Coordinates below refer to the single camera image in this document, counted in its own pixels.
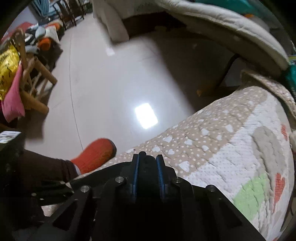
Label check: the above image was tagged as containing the yellow snack bag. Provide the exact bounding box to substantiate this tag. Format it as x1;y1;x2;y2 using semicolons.
0;44;20;101

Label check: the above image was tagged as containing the wooden chair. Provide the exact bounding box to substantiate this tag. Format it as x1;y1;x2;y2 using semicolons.
11;28;58;115

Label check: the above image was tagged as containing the pile of clothes on floor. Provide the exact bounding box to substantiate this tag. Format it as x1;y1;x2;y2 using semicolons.
25;22;65;54

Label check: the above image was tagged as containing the orange knitted slipper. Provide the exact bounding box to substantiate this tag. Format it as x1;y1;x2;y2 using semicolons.
71;138;117;174

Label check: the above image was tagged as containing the patchwork heart quilt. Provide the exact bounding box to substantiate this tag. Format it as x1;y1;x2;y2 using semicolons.
41;69;296;241

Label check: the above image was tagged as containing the dark brown trouser leg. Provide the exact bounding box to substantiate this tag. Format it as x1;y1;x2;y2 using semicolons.
1;125;80;182

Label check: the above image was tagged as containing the pink cloth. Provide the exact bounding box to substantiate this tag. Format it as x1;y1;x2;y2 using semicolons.
1;64;25;123

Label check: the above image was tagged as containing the beige quilted blanket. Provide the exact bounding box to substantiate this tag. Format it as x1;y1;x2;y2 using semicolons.
92;1;290;77

